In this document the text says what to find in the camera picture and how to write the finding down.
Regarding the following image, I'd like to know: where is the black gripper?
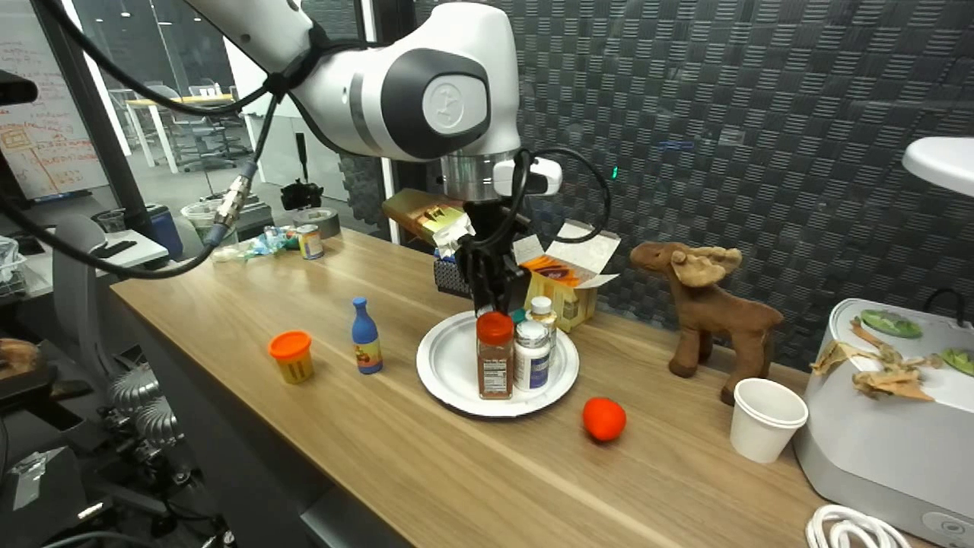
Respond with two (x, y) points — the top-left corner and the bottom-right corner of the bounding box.
(453, 195), (537, 316)

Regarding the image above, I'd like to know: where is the spice jar red lid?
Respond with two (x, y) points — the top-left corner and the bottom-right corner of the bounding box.
(476, 307), (520, 402)

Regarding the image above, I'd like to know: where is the blue bottle colourful label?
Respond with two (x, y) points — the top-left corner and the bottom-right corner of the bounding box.
(351, 295), (388, 376)

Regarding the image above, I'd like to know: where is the white paper plate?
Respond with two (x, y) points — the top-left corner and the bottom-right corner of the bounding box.
(414, 307), (585, 419)

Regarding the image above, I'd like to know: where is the yellow open carton box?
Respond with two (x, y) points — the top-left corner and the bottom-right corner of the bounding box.
(515, 218), (625, 335)

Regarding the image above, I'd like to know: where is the orange toy tomato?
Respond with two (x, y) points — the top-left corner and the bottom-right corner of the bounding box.
(579, 392), (629, 446)

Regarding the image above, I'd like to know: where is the small tin can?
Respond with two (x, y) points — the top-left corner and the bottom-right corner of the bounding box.
(294, 222), (330, 262)

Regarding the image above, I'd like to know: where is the yellow tub orange lid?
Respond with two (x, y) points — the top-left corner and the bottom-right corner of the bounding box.
(265, 329), (318, 387)

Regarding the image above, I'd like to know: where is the black stand device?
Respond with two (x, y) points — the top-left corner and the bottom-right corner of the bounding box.
(278, 131), (330, 213)

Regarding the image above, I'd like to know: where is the brown plush moose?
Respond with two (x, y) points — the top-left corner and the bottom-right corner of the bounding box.
(627, 238), (788, 409)

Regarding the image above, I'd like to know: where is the teal plastic packet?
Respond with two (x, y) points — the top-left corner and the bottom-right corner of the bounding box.
(211, 226), (297, 265)

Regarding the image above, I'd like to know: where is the white paper cup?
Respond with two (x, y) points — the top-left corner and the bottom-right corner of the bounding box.
(728, 373), (814, 468)

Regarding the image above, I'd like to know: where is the white bucket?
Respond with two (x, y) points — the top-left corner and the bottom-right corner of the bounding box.
(179, 195), (248, 252)

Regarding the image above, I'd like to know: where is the white container with leaves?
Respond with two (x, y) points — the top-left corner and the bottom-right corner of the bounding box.
(791, 295), (974, 548)

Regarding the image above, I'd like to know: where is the white raised platform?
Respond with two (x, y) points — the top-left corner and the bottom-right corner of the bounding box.
(901, 133), (974, 202)

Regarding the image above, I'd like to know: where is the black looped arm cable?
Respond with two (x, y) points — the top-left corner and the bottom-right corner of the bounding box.
(510, 144), (616, 246)

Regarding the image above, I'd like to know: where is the long black hanging cable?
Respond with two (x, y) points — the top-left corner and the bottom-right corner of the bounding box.
(0, 0), (338, 284)

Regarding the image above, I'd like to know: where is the white coiled cable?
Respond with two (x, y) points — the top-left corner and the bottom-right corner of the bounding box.
(805, 503), (910, 548)

